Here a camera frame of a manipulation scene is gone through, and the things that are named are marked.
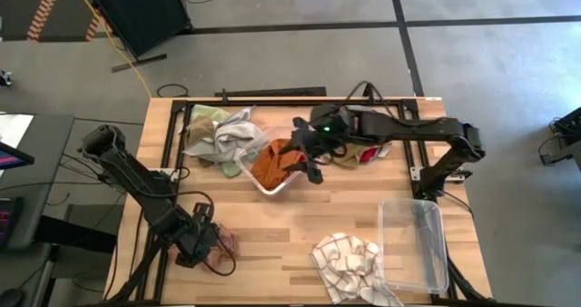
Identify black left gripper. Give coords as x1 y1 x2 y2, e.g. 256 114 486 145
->
172 202 220 269

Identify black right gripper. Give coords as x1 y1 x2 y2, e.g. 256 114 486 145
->
277 103 362 186

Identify clothes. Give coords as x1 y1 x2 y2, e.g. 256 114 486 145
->
251 137 310 193

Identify beige tan towel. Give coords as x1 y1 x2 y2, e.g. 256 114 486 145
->
330 143 378 170

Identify clear plastic bin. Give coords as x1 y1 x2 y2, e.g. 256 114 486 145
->
233 127 314 197
377 197 450 295

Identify light green towel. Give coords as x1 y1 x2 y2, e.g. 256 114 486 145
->
221 160 244 179

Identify grey and green cloths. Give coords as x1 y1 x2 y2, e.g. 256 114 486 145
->
182 106 269 165

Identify pale olive towel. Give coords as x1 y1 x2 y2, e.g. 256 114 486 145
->
189 104 231 125

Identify dark olive towel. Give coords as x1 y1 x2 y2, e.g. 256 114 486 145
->
183 117 217 148

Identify white checked towel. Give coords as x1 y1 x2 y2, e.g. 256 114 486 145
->
310 232 405 307

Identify black flat bar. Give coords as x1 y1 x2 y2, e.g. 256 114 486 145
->
214 86 328 99

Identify grey desk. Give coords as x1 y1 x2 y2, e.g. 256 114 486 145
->
0 113 76 252

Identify dark tablet screen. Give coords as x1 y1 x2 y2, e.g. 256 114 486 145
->
0 196 25 253

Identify laptop with pink screen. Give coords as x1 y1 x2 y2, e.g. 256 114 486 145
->
0 141 36 172

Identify black curtain panel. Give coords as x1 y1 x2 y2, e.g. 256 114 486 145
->
81 0 192 74

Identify black orange striped mat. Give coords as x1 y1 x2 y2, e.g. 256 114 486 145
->
0 0 108 43

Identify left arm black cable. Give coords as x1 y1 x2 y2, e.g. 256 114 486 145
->
174 189 238 278

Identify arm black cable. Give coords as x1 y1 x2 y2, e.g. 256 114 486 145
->
174 189 238 278
344 80 412 122

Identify black table frame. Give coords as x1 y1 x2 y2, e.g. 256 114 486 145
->
106 83 500 307

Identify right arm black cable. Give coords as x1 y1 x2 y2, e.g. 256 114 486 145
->
344 80 412 122

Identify black floor cable loop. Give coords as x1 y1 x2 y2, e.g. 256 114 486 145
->
156 83 191 99

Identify yellow cable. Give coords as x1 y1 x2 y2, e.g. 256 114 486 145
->
67 0 153 100

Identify black equipment with cables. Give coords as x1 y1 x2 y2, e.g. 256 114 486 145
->
538 105 581 168

